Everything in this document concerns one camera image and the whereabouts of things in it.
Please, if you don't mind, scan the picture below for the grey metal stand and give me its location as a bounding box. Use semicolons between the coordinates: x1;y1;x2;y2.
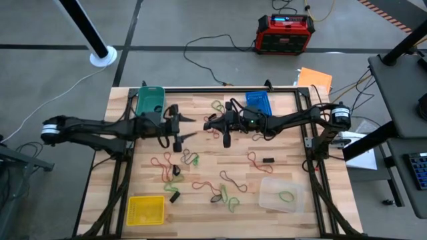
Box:
0;135;55;240

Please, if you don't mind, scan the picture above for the white paper sheet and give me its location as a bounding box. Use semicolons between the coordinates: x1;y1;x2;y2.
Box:
336;131;378;171

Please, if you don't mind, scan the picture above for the grey keyboard desk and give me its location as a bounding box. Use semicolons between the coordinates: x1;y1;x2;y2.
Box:
386;138;427;219

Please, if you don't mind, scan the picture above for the black floor cable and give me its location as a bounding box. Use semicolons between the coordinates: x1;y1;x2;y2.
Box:
15;141;44;159
328;68;376;117
272;0;298;15

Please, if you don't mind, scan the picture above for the orange paper sheet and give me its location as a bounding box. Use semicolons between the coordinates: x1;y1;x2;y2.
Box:
296;67;334;95

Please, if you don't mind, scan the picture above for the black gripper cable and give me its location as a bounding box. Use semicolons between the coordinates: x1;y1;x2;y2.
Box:
230;97;248;116
157;131;171;149

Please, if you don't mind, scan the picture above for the black slanted beam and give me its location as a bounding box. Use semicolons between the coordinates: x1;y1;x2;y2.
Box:
342;121;398;161

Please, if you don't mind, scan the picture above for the black keyboard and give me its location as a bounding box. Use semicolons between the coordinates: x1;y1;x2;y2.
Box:
406;152;427;191

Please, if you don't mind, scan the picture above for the blue plastic basket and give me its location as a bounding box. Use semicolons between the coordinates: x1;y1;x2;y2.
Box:
245;90;273;117

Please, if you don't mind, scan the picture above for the black power cable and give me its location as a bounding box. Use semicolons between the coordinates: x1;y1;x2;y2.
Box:
183;34;258;87

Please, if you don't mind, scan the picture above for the yellow plastic basket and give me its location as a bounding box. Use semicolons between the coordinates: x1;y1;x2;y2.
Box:
125;195;165;227

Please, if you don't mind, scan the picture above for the black floor pole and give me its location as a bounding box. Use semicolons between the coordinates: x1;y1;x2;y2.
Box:
58;0;110;59

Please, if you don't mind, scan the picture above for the red black power station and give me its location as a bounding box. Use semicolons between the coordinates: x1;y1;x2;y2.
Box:
254;13;316;56

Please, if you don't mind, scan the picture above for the teal plastic basket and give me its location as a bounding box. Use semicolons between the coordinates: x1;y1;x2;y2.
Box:
134;85;167;117

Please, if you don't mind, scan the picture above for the red rubber band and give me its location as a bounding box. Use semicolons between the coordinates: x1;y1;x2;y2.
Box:
150;151;175;183
203;115;221;139
191;181;223;197
247;151;274;175

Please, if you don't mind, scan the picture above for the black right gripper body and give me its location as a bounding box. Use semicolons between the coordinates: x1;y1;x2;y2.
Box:
222;101;268;149

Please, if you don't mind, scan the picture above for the white round pole base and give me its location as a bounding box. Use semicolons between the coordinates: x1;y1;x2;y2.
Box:
89;45;118;68

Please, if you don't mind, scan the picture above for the white floor cable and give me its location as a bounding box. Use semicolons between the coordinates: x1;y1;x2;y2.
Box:
0;65;107;144

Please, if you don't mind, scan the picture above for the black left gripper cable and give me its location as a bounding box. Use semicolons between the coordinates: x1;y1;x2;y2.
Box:
157;131;171;149

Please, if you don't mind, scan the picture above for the black round desk object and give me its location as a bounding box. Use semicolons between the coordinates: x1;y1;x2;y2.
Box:
416;101;427;121

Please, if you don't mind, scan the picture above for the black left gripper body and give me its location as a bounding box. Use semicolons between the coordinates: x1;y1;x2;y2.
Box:
135;103;183;153

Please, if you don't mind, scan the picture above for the black desk pole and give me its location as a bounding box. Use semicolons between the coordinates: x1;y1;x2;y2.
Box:
382;19;427;66

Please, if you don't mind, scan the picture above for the clear plastic container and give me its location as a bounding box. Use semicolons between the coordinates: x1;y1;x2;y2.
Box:
258;176;305;214

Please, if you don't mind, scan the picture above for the yellow cable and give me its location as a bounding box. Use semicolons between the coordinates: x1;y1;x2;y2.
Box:
304;0;336;23

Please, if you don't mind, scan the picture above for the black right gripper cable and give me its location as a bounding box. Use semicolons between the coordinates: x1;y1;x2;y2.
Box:
230;97;248;116

